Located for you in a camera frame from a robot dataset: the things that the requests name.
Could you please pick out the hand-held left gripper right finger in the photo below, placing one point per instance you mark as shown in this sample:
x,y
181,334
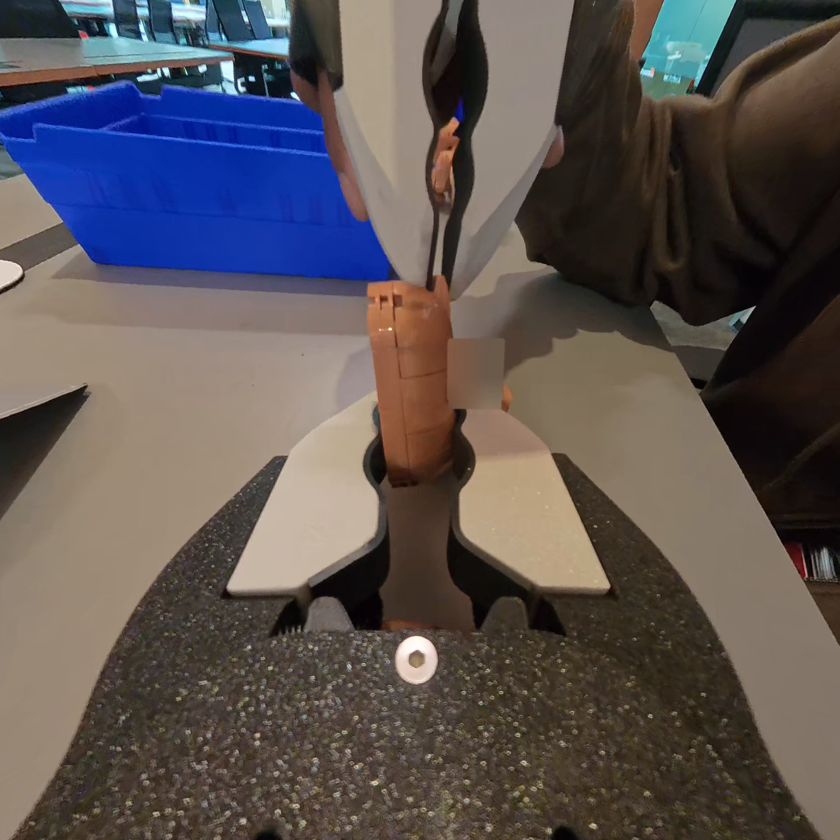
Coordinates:
x,y
525,525

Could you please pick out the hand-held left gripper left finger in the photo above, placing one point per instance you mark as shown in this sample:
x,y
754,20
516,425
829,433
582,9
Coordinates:
x,y
315,518

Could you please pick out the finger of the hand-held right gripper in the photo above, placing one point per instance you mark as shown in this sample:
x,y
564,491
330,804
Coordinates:
x,y
525,98
380,98

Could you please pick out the brown lego face panel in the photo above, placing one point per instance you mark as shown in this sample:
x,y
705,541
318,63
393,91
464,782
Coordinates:
x,y
410,380

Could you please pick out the grey instruction booklet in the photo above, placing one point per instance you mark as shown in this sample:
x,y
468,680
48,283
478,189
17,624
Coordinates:
x,y
33,400

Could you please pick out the person's right hand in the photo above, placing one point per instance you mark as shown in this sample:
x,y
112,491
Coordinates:
x,y
341,151

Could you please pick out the person's left hand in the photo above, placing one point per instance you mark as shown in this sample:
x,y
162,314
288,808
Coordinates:
x,y
410,625

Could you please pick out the wooden beam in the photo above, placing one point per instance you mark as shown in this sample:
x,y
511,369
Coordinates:
x,y
646,26

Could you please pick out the row of black office chairs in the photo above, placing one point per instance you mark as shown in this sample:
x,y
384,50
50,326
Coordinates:
x,y
161,16

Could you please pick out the blue plastic bin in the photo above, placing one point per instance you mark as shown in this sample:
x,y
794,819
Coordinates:
x,y
197,190

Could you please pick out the wooden top desk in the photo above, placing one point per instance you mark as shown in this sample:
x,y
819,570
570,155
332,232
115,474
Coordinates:
x,y
98,56

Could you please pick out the black flat monitor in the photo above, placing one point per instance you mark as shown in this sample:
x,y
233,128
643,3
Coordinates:
x,y
774,39

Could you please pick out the white desk stand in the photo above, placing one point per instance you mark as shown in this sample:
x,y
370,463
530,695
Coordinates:
x,y
10,274

